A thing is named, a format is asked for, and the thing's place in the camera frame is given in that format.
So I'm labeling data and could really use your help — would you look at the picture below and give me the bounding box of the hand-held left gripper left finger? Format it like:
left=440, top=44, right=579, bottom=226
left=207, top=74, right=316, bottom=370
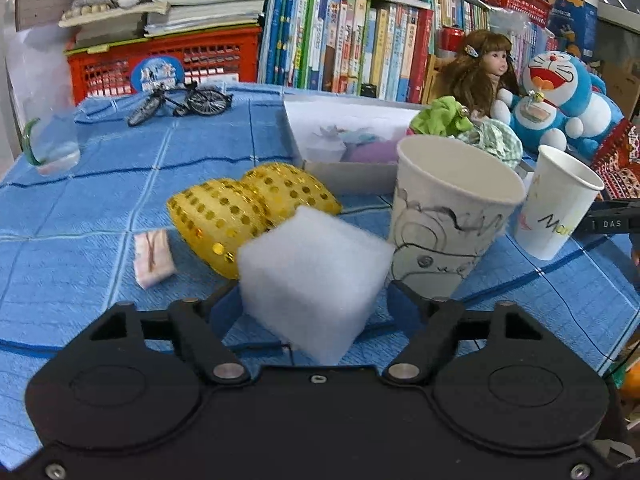
left=90, top=280, right=250, bottom=386

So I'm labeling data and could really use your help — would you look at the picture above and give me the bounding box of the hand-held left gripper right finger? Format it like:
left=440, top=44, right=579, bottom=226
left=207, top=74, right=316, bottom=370
left=384, top=280, right=546, bottom=386

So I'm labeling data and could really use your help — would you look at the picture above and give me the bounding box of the small pink striped packet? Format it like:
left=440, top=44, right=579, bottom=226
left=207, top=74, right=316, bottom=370
left=133, top=228, right=176, bottom=290

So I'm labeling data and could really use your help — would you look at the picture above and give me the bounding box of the white foam cube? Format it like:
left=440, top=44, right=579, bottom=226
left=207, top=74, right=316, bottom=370
left=236, top=205, right=396, bottom=366

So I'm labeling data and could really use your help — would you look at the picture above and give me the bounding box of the yellow sequined pouch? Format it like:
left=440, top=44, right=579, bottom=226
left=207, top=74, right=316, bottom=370
left=167, top=162, right=343, bottom=280

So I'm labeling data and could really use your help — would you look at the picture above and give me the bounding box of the green checked fabric with fur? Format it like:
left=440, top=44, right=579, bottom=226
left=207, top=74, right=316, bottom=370
left=462, top=119, right=524, bottom=169

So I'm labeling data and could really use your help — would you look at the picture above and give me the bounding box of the white cardboard box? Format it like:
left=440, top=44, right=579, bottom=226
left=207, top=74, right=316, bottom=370
left=283, top=97, right=532, bottom=196

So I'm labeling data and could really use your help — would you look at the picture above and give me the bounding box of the green scrunchie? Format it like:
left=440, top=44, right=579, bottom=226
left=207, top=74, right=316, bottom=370
left=409, top=95, right=474, bottom=137

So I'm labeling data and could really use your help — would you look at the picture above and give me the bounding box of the patterned red cushion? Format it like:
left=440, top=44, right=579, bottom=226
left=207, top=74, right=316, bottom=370
left=590, top=119, right=640, bottom=202

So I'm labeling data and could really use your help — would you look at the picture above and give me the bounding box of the white paper cup blue drawing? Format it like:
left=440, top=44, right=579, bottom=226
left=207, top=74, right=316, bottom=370
left=514, top=144, right=606, bottom=261

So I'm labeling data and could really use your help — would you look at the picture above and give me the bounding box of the blue plush toy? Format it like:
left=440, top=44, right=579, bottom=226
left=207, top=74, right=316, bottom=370
left=567, top=72, right=626, bottom=157

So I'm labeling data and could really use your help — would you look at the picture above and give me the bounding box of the paper cup black scribble drawing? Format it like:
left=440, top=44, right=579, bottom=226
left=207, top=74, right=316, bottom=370
left=388, top=135, right=527, bottom=302

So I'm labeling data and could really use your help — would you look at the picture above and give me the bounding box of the blue cat plush with bell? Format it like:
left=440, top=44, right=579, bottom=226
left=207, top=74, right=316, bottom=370
left=494, top=49, right=594, bottom=155

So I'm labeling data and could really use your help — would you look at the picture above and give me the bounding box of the blue checked tablecloth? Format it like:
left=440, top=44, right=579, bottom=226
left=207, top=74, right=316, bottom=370
left=0, top=82, right=640, bottom=461

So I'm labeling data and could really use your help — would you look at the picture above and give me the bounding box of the brown-haired doll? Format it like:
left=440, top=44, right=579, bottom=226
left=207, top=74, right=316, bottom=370
left=432, top=29, right=519, bottom=122

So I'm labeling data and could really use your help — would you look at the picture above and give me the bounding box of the blue cardboard box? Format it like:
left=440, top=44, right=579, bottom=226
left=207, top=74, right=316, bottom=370
left=547, top=0, right=599, bottom=59

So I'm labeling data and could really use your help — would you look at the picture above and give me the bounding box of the black toy bicycle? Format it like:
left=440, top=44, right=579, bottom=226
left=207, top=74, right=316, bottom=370
left=126, top=81, right=234, bottom=127

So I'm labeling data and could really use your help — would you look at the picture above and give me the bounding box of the red can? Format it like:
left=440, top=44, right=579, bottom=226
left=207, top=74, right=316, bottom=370
left=439, top=26, right=467, bottom=57

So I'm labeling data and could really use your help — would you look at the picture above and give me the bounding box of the round blue label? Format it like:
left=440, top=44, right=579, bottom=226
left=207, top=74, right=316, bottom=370
left=130, top=55, right=185, bottom=94

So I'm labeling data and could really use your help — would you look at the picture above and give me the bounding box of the red plastic crate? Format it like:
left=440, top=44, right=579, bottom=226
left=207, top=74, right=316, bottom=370
left=67, top=27, right=264, bottom=104

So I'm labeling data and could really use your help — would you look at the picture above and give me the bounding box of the row of upright books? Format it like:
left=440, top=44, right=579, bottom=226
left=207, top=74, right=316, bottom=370
left=257, top=0, right=437, bottom=104

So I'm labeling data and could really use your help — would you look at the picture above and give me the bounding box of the stack of lying books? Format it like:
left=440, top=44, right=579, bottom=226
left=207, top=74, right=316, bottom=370
left=59, top=0, right=271, bottom=42

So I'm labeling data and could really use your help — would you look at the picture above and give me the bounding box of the gridded wooden board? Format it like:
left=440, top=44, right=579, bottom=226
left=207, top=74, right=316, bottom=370
left=14, top=0, right=77, bottom=32

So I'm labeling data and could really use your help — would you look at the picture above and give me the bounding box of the glass mug green handle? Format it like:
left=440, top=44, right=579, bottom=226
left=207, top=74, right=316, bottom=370
left=9, top=24, right=82, bottom=172

